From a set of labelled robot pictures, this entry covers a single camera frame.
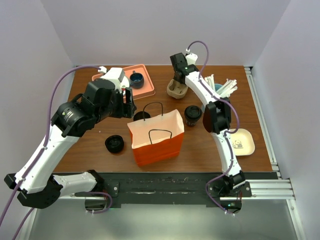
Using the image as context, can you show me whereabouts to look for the dark coffee cup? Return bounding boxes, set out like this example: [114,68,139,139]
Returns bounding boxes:
[133,111,151,122]
[185,117,200,127]

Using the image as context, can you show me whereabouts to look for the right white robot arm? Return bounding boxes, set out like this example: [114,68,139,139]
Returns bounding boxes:
[170,52,246,197]

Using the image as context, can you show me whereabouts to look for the white wrapped straws bundle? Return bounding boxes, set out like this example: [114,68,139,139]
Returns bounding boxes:
[204,74,238,98]

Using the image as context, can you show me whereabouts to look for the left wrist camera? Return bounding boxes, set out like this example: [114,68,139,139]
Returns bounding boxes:
[98,66,125,90]

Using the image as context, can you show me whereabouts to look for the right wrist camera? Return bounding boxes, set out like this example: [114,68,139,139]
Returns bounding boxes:
[185,48,198,65]

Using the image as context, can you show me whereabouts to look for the black cup lid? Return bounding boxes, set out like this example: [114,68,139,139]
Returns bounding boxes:
[104,135,125,154]
[184,105,202,121]

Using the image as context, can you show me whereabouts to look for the cardboard cup carrier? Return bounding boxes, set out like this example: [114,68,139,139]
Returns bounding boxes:
[166,79,189,100]

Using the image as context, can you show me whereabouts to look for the pink plastic tray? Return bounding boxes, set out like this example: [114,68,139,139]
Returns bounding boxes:
[91,64,156,100]

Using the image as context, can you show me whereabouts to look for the dark blue ceramic cup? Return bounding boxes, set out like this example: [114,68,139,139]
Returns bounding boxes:
[129,70,145,89]

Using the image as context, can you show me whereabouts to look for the orange paper bag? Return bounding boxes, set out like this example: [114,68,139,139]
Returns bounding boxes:
[127,109,185,167]

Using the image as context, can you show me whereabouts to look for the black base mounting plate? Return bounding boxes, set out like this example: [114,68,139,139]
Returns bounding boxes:
[74,172,251,213]

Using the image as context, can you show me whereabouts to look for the white panda dish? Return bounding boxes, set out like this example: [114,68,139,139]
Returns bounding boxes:
[230,128,256,157]

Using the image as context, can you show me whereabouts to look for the aluminium frame rail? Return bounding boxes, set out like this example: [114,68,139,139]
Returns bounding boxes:
[244,66,282,179]

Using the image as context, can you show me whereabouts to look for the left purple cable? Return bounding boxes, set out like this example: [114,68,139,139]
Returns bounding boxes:
[0,65,107,240]

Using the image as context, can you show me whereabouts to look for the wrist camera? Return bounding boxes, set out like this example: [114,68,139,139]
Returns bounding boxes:
[98,66,125,90]
[185,48,198,65]

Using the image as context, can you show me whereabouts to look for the black cup lid on table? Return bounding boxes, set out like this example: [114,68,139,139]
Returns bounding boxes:
[104,135,125,154]

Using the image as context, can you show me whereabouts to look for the white plate with strawberry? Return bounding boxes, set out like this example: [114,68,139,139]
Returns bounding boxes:
[120,76,130,91]

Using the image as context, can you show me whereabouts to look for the light blue straw holder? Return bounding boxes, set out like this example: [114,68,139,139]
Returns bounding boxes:
[201,83,223,113]

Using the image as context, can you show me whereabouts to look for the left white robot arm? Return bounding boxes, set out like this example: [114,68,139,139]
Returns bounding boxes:
[4,78,137,209]

